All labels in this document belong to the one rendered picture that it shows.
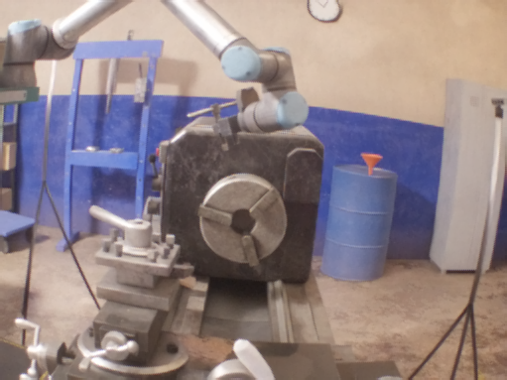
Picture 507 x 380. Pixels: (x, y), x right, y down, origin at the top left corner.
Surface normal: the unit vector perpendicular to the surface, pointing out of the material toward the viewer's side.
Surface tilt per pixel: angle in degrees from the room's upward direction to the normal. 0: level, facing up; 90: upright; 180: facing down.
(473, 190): 90
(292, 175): 90
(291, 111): 81
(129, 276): 90
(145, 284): 90
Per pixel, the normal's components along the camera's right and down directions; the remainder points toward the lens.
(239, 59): -0.44, 0.18
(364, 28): 0.00, 0.18
